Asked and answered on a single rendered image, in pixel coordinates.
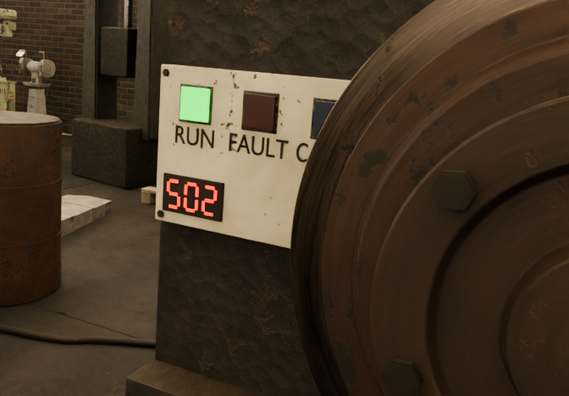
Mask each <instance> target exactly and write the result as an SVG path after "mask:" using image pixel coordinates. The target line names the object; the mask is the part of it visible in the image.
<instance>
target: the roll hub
mask: <svg viewBox="0 0 569 396"><path fill-rule="evenodd" d="M444 170H450V171H466V172H468V174H469V176H470V177H471V179H472V181H473V183H474V185H475V187H476V188H477V190H478V193H477V194H476V195H475V196H474V198H473V199H472V201H471V203H470V204H469V206H468V207H467V209H466V210H465V211H464V212H459V211H448V210H441V209H440V207H439V205H438V203H437V201H436V200H435V198H434V195H433V194H432V192H431V189H432V187H433V186H434V183H435V182H436V180H437V179H438V177H439V176H440V175H441V173H442V172H443V171H444ZM370 334H371V344H372V349H373V358H374V363H375V367H376V371H377V373H378V379H379V382H380V385H381V388H382V390H383V393H384V396H394V395H390V394H389V391H388V389H387V388H386V386H385V384H384V381H383V379H382V377H381V375H382V374H383V373H384V371H385V369H386V368H387V366H388V365H389V363H390V362H391V361H392V360H393V358H399V359H403V360H412V361H414V362H415V364H416V366H417V369H418V370H419V371H420V373H421V375H422V377H423V380H424V381H423V383H422V385H421V386H420V388H419V389H418V390H417V391H416V392H415V394H414V395H413V396H569V96H564V97H561V98H558V99H555V100H551V101H548V102H544V103H541V104H539V105H536V106H533V107H530V108H527V109H525V110H522V111H521V112H519V113H515V114H512V115H511V116H509V117H507V118H503V119H501V120H500V121H498V122H496V123H494V124H491V125H490V126H489V127H487V128H485V129H483V130H481V131H479V132H478V133H476V134H475V135H473V136H472V137H470V138H469V139H467V140H465V141H464V142H463V143H461V144H460V145H459V146H458V147H457V148H455V149H454V150H453V151H451V152H450V153H449V154H448V155H446V156H445V157H444V158H443V159H442V160H440V161H439V162H438V163H437V164H436V165H435V166H434V167H433V168H432V169H431V170H430V171H429V172H428V173H427V174H426V175H425V177H424V178H423V179H422V180H421V181H420V182H419V183H418V185H417V186H416V187H415V189H414V190H413V191H412V193H411V194H410V195H409V196H408V197H407V199H406V201H405V202H404V204H403V205H402V207H401V209H400V210H399V211H398V213H397V215H396V217H395V219H394V221H393V222H392V224H391V226H390V228H389V231H388V233H387V235H386V237H385V240H384V243H383V245H382V248H381V251H380V253H379V256H378V261H377V265H376V268H375V271H374V275H373V284H372V291H371V298H370Z"/></svg>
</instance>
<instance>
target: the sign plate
mask: <svg viewBox="0 0 569 396"><path fill-rule="evenodd" d="M349 83H350V80H335V79H325V78H316V77H306V76H297V75H287V74H269V73H259V72H250V71H240V70H230V69H212V68H203V67H193V66H184V65H173V64H162V66H161V87H160V109H159V131H158V153H157V195H156V216H155V218H156V219H157V220H162V221H165V222H170V223H177V224H181V225H185V226H189V227H193V228H200V229H204V230H208V231H212V232H216V233H221V234H227V235H231V236H235V237H239V238H243V239H250V240H255V241H258V242H263V243H267V244H271V245H277V246H282V247H285V248H290V239H291V229H292V223H293V217H294V210H295V206H296V198H297V195H298V190H299V187H300V184H301V179H302V175H303V173H304V170H305V167H306V165H307V160H308V158H309V156H310V153H311V151H312V148H313V145H314V143H315V141H316V139H317V137H313V136H312V126H313V116H314V107H315V101H322V102H337V100H338V99H339V97H340V95H341V94H342V92H343V91H344V89H345V88H346V87H347V86H348V84H349ZM181 86H187V87H195V88H202V89H209V90H210V97H209V114H208V122H207V123H205V122H198V121H192V120H185V119H180V97H181ZM245 93H251V94H258V95H267V96H276V105H275V116H274V128H273V131H268V130H262V129H250V128H244V127H243V113H244V100H245ZM170 179H176V180H179V183H173V182H170ZM167 182H170V187H169V191H170V192H174V193H178V196H180V206H177V198H178V196H175V195H170V194H169V191H167ZM187 182H190V183H195V184H196V186H190V185H187ZM185 184H186V185H187V195H185ZM206 185H208V186H213V187H214V190H216V191H217V200H216V201H213V203H210V202H205V208H204V212H211V213H213V216H208V215H204V212H203V211H202V201H205V199H209V200H213V197H214V190H210V189H206ZM196 187H199V190H198V197H196ZM184 198H187V202H186V208H190V209H194V210H195V200H198V207H197V210H195V212H188V211H187V210H186V208H185V207H184ZM168 205H174V206H177V209H174V208H170V207H168Z"/></svg>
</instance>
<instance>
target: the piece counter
mask: <svg viewBox="0 0 569 396"><path fill-rule="evenodd" d="M170 182H173V183H177V184H178V183H179V180H176V179H170ZM170 182H167V191H169V187H170ZM187 185H190V186H196V184H195V183H190V182H187ZM187 185H186V184H185V195H187ZM206 189H210V190H214V187H213V186H208V185H206ZM198 190H199V187H196V197H198ZM169 194H170V195H175V196H178V193H174V192H170V191H169ZM216 200H217V191H216V190H214V197H213V200H209V199H205V201H202V211H203V212H204V208H205V202H210V203H213V201H216ZM186 202H187V198H184V207H185V208H186ZM177 206H180V196H178V198H177ZM177 206H174V205H168V207H170V208H174V209H177ZM197 207H198V200H195V210H197ZM186 210H187V211H188V212H195V210H194V209H190V208H186ZM204 215H208V216H213V213H211V212H204Z"/></svg>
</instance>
